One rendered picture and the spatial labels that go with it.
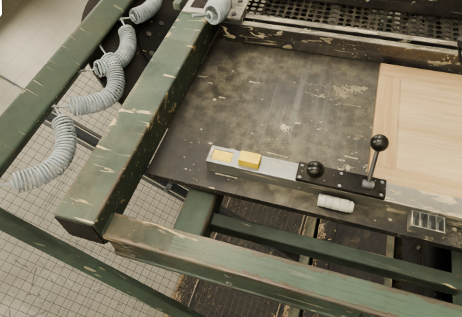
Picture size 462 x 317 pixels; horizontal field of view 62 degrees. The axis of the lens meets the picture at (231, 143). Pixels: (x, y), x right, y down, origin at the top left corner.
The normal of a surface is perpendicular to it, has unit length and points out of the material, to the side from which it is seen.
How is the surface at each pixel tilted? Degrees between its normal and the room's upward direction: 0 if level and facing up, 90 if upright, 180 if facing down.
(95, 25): 90
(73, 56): 90
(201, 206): 55
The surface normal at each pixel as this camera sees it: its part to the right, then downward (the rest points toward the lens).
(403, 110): -0.05, -0.61
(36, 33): 0.48, -0.30
